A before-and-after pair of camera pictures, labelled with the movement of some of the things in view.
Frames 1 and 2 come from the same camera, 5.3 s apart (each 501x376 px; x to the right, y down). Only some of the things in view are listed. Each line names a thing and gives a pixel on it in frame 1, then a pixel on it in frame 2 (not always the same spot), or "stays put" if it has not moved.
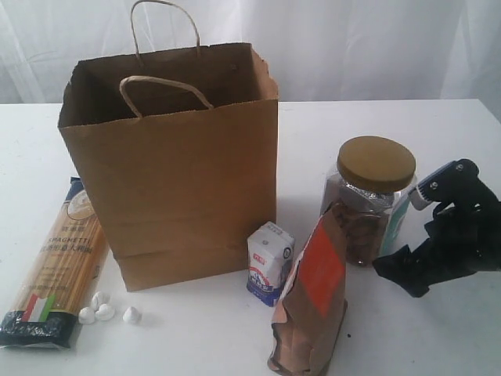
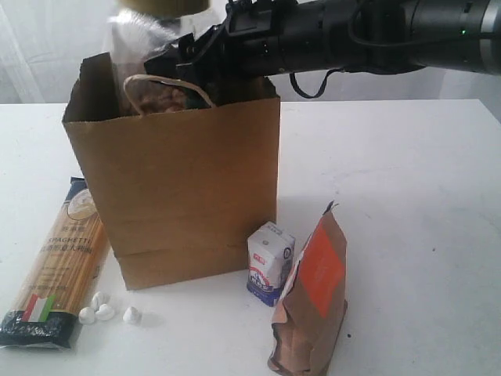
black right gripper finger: (412, 270) → (194, 60)
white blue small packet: (270, 252) stays put
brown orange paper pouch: (310, 316) stays put
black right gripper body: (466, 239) → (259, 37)
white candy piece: (105, 312) stays put
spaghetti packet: (47, 312) stays put
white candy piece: (86, 316) stays put
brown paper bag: (178, 145) stays put
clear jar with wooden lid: (373, 174) → (138, 29)
